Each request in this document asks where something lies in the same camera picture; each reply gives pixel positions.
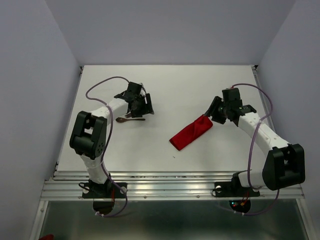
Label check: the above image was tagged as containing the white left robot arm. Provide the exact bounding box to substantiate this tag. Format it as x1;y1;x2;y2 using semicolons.
69;82;154;197

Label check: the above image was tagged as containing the aluminium front rail frame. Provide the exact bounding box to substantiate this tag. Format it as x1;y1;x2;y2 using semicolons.
41;170;306;201

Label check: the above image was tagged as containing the dark wooden spoon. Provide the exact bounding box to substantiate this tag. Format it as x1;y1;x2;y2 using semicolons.
115;117;146;123

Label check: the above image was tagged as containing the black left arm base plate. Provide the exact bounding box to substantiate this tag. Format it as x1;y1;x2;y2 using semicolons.
78;180;125;199

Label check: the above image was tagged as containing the aluminium left side rail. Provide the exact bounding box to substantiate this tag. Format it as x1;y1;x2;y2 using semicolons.
49;65;84;180

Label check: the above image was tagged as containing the aluminium right side rail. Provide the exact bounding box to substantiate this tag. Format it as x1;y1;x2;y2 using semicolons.
251;64;290;176

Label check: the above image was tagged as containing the red cloth napkin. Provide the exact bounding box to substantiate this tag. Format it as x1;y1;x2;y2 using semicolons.
169;115;213;151

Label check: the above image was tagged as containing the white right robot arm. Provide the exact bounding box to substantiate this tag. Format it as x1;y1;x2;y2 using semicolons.
204;87;306;195

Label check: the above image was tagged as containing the red object bottom left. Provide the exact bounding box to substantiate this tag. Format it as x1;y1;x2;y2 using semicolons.
38;234;54;240

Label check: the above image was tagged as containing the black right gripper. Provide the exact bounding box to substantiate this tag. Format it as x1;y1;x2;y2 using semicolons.
202;96;230;124

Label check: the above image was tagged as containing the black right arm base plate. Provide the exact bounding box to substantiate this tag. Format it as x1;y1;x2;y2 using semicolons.
211;181;260;198

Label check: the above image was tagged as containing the aluminium rail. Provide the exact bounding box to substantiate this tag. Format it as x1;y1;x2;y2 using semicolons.
49;65;84;180
251;64;290;176

